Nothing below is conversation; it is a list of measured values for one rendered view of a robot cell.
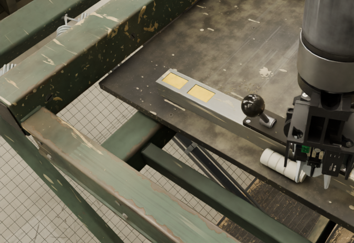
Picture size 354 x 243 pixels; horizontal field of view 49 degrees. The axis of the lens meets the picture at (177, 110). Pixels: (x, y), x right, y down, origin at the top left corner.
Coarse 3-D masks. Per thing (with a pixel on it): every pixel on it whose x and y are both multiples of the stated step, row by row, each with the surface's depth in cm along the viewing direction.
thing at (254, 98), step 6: (246, 96) 61; (252, 96) 60; (258, 96) 60; (246, 102) 60; (252, 102) 60; (258, 102) 60; (264, 102) 61; (246, 108) 60; (252, 108) 60; (258, 108) 60; (264, 108) 61; (246, 114) 61; (252, 114) 60; (258, 114) 60; (264, 114) 66; (264, 120) 68; (270, 120) 69; (276, 120) 70; (270, 126) 69
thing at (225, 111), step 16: (160, 80) 83; (192, 80) 82; (176, 96) 82; (192, 96) 79; (224, 96) 78; (208, 112) 77; (224, 112) 75; (240, 112) 74; (224, 128) 77; (240, 128) 73; (256, 144) 73; (272, 144) 70; (320, 176) 66; (352, 176) 62; (352, 192) 64
